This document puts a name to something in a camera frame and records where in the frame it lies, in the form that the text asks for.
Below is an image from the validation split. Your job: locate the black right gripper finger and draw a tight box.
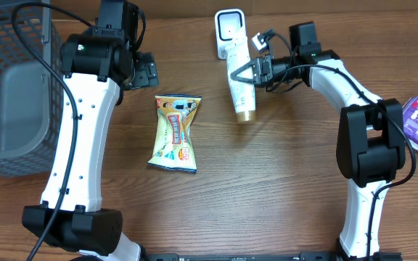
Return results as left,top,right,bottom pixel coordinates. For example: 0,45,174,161
231,61,256,77
230,75,256,85

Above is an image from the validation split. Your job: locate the white tube gold cap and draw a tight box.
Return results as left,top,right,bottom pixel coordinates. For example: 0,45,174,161
226,36,256,123

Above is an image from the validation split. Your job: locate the yellow snack bag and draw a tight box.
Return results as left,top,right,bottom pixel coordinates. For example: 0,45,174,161
148,94,202,173

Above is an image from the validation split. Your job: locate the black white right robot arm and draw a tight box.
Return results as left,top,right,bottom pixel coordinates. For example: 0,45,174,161
226,22,417,260

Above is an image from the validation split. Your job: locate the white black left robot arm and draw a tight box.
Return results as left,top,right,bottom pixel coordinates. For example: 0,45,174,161
22,0,159,260

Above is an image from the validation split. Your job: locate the white barcode scanner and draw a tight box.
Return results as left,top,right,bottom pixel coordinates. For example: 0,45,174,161
214,9,246,59

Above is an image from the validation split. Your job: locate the grey plastic shopping basket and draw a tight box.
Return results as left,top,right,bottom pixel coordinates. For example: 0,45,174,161
0,1,63,177

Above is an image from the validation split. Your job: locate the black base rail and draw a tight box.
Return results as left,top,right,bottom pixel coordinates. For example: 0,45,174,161
142,252,402,261

